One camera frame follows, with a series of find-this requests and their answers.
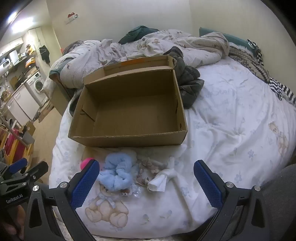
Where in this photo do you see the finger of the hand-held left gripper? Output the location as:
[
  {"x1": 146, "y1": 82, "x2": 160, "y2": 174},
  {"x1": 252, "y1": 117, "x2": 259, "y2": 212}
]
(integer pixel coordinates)
[
  {"x1": 9, "y1": 161, "x2": 49, "y2": 186},
  {"x1": 5, "y1": 158, "x2": 28, "y2": 175}
]

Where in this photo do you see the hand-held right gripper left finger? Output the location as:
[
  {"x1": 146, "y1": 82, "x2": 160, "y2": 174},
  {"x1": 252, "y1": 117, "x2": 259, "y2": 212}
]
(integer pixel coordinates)
[{"x1": 23, "y1": 159, "x2": 101, "y2": 241}]

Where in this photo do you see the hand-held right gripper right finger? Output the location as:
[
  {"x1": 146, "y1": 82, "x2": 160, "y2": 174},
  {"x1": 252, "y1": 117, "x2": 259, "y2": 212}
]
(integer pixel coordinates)
[{"x1": 193, "y1": 159, "x2": 271, "y2": 241}]

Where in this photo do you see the pink octopus toy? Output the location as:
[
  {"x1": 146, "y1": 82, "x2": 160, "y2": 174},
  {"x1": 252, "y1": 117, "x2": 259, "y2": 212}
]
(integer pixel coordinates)
[{"x1": 80, "y1": 158, "x2": 95, "y2": 171}]

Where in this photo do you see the light blue fluffy scrunchie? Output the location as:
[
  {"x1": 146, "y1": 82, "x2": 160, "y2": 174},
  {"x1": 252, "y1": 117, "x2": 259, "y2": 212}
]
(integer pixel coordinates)
[{"x1": 98, "y1": 149, "x2": 137, "y2": 192}]

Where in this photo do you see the plastic-wrapped white hair clip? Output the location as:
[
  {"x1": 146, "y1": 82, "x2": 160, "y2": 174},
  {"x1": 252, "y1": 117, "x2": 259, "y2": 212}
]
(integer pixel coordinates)
[{"x1": 119, "y1": 185, "x2": 142, "y2": 200}]

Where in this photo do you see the cream white scrunchie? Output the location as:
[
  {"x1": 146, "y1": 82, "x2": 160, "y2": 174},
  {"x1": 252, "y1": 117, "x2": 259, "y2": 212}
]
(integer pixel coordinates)
[{"x1": 147, "y1": 156, "x2": 176, "y2": 193}]

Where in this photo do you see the brown grey scrunchie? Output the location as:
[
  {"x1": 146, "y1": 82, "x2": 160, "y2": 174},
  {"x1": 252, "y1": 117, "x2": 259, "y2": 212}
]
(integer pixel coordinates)
[{"x1": 135, "y1": 158, "x2": 167, "y2": 186}]

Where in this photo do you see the brown cardboard box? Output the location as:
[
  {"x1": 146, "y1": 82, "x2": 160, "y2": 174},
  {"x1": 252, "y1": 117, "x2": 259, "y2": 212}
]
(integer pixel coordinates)
[{"x1": 68, "y1": 54, "x2": 188, "y2": 148}]

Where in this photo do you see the red yellow rack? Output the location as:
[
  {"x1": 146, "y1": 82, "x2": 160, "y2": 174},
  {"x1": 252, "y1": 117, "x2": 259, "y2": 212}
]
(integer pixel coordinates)
[{"x1": 0, "y1": 126, "x2": 31, "y2": 163}]

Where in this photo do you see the grey bin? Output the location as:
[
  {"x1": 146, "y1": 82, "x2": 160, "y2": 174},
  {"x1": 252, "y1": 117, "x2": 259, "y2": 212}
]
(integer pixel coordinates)
[{"x1": 20, "y1": 126, "x2": 35, "y2": 144}]

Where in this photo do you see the white bear printed duvet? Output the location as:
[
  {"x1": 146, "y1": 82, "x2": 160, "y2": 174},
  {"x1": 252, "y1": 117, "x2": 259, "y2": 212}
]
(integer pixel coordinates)
[{"x1": 48, "y1": 56, "x2": 296, "y2": 239}]

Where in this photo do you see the white cabinet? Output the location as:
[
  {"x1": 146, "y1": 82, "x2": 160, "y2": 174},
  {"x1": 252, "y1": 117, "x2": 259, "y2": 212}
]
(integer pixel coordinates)
[{"x1": 5, "y1": 86, "x2": 41, "y2": 126}]

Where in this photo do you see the person's grey trouser leg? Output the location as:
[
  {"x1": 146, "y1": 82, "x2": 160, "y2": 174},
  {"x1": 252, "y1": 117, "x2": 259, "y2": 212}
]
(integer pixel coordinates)
[{"x1": 261, "y1": 163, "x2": 296, "y2": 241}]

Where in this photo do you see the white washing machine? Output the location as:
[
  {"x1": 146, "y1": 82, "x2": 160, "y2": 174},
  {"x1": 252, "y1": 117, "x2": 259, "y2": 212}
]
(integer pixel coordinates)
[{"x1": 24, "y1": 71, "x2": 47, "y2": 105}]

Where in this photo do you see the dark grey jacket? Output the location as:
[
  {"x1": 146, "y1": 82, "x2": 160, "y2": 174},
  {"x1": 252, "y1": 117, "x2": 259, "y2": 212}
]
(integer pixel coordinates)
[{"x1": 166, "y1": 46, "x2": 205, "y2": 108}]

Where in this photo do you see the white waffle pillow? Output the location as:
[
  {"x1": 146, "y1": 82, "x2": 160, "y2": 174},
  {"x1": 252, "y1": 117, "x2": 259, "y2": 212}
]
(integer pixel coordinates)
[{"x1": 49, "y1": 54, "x2": 86, "y2": 90}]

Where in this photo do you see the white kitchen appliance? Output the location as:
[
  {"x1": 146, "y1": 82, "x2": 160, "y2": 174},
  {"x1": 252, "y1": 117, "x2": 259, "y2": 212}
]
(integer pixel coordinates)
[{"x1": 6, "y1": 50, "x2": 20, "y2": 67}]

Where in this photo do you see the black hanging garment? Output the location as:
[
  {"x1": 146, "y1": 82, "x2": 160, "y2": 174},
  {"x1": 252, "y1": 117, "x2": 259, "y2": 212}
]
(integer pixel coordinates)
[{"x1": 39, "y1": 45, "x2": 51, "y2": 64}]

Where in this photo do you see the black white striped cloth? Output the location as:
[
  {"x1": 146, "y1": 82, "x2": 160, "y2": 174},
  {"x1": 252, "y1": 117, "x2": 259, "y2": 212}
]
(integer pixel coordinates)
[{"x1": 246, "y1": 39, "x2": 296, "y2": 105}]

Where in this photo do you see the beige knitted blanket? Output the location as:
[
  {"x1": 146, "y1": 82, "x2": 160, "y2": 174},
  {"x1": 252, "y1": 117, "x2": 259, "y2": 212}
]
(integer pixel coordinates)
[{"x1": 228, "y1": 43, "x2": 271, "y2": 82}]

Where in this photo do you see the teal pillow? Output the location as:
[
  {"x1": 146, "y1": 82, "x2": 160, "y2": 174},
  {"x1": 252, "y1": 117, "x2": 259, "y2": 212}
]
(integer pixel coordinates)
[{"x1": 199, "y1": 27, "x2": 255, "y2": 52}]

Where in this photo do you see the crumpled bear printed blanket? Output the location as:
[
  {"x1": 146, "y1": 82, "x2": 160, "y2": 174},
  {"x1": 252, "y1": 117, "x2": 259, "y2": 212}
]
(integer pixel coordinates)
[{"x1": 83, "y1": 29, "x2": 230, "y2": 68}]

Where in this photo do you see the dark green garment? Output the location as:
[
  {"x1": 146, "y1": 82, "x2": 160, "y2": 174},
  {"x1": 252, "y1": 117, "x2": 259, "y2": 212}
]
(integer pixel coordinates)
[{"x1": 118, "y1": 25, "x2": 160, "y2": 44}]

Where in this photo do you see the wooden bed frame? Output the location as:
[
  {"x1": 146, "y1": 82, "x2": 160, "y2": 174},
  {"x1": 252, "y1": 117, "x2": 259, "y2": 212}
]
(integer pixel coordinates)
[{"x1": 50, "y1": 76, "x2": 73, "y2": 116}]

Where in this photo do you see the red wall ornament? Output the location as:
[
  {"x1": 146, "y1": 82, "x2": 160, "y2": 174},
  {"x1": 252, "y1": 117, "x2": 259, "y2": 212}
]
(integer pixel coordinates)
[{"x1": 66, "y1": 11, "x2": 79, "y2": 25}]

